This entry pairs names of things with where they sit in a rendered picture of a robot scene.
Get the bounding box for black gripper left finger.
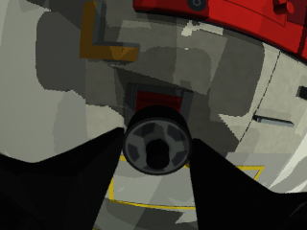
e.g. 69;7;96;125
0;127;126;230

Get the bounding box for black wheel with grey hub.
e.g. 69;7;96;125
122;104;193;175

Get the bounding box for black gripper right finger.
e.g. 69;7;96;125
189;138;307;230

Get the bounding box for yellow rectangular outline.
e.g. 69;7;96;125
108;156;265;210

